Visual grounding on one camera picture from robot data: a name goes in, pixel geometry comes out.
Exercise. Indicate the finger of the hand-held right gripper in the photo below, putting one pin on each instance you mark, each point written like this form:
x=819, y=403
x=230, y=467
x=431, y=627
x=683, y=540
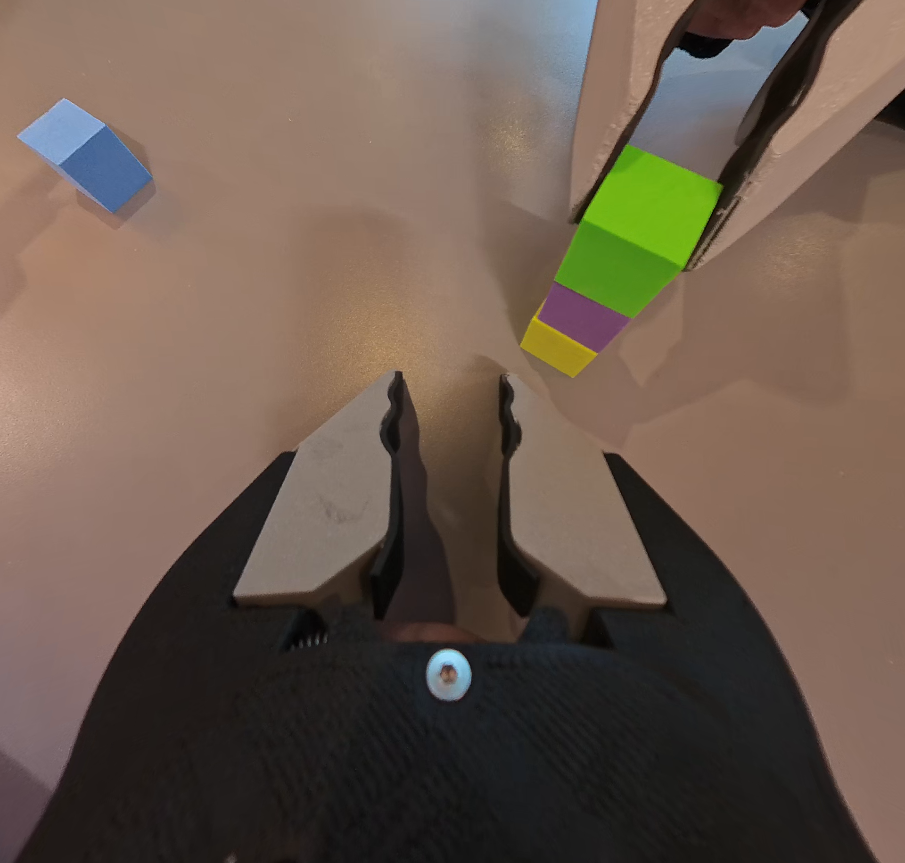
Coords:
x=622, y=42
x=848, y=63

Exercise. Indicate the green foam cube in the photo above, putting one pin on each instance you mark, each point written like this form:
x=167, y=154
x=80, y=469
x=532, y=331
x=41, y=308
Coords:
x=636, y=240

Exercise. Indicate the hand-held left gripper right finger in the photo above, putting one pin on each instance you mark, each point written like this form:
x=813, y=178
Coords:
x=580, y=523

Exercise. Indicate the blue foam cube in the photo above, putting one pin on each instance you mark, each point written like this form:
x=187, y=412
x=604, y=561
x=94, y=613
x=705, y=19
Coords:
x=99, y=163

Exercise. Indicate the purple foam cube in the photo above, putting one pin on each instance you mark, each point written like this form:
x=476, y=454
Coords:
x=583, y=318

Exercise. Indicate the yellow foam cube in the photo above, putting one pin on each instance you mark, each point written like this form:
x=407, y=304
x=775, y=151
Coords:
x=555, y=350

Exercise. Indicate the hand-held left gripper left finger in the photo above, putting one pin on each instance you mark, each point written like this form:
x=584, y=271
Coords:
x=318, y=516

